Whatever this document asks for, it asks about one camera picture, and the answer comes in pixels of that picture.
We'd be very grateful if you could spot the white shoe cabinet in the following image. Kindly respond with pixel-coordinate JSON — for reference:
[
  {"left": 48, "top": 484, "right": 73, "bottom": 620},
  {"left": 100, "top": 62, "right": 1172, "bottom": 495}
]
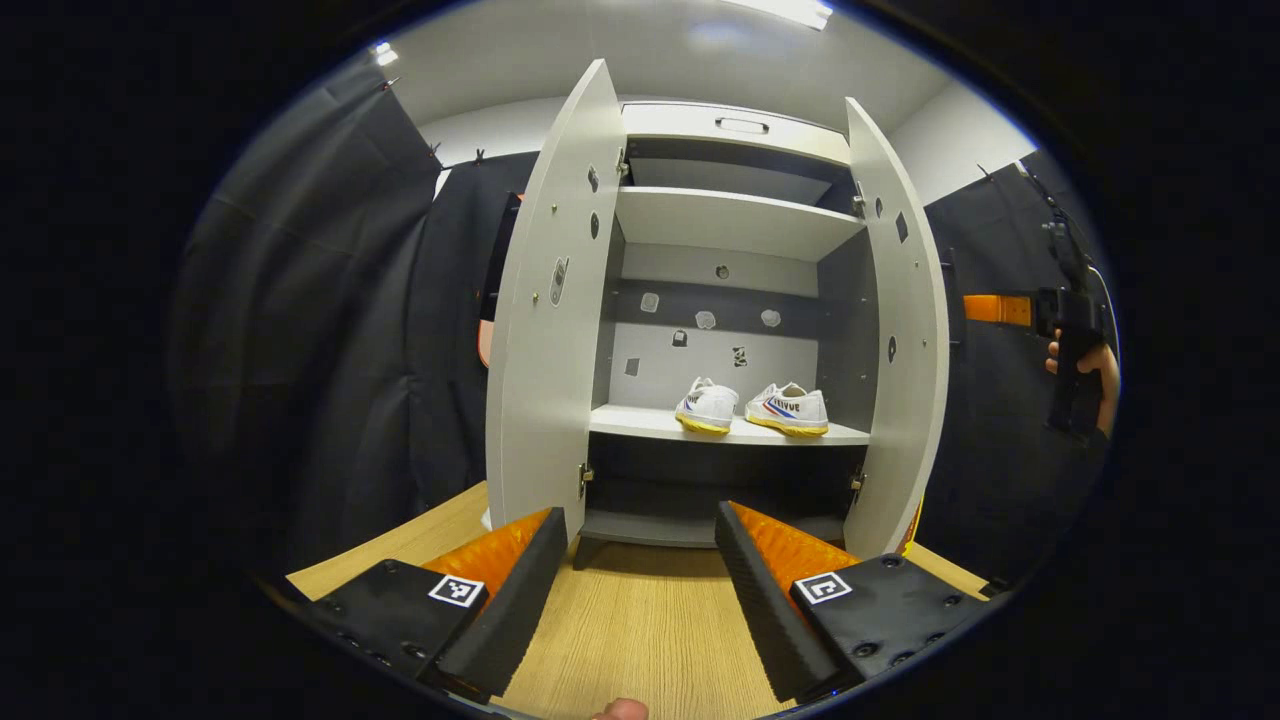
[{"left": 575, "top": 100, "right": 871, "bottom": 571}]

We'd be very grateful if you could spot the white shoe cabinet door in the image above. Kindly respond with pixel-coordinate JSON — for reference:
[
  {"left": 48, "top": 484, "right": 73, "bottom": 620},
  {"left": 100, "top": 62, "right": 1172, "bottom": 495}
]
[
  {"left": 843, "top": 97, "right": 951, "bottom": 561},
  {"left": 485, "top": 58, "right": 628, "bottom": 546}
]

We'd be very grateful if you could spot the black door handle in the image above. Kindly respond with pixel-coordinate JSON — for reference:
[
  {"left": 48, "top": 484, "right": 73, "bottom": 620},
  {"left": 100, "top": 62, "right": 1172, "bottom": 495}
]
[{"left": 940, "top": 248, "right": 966, "bottom": 346}]

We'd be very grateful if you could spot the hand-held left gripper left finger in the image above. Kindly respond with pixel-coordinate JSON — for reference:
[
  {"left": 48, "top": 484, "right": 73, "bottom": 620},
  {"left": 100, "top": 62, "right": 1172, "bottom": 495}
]
[{"left": 300, "top": 507, "right": 569, "bottom": 704}]

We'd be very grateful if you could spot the long ceiling light panel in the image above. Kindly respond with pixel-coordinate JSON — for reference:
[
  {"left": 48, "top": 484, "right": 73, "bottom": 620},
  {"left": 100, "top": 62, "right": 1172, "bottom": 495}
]
[{"left": 720, "top": 0, "right": 836, "bottom": 31}]

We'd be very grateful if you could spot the white canvas shoe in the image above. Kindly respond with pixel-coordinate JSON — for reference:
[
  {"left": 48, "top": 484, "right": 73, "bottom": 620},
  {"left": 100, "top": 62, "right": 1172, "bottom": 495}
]
[
  {"left": 745, "top": 381, "right": 830, "bottom": 438},
  {"left": 674, "top": 376, "right": 741, "bottom": 435}
]

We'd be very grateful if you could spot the white cabinet shelf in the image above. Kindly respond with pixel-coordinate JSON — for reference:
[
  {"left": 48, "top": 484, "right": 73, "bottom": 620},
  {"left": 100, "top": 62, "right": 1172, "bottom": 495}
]
[
  {"left": 588, "top": 403, "right": 871, "bottom": 447},
  {"left": 615, "top": 186, "right": 866, "bottom": 263}
]

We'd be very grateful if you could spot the white cabinet drawer front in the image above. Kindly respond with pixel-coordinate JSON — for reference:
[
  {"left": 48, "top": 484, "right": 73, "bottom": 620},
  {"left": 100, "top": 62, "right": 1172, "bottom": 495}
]
[{"left": 620, "top": 102, "right": 851, "bottom": 166}]

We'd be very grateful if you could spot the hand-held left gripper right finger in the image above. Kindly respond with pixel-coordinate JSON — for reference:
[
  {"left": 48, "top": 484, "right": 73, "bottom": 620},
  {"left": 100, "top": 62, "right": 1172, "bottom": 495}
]
[{"left": 714, "top": 500, "right": 991, "bottom": 704}]

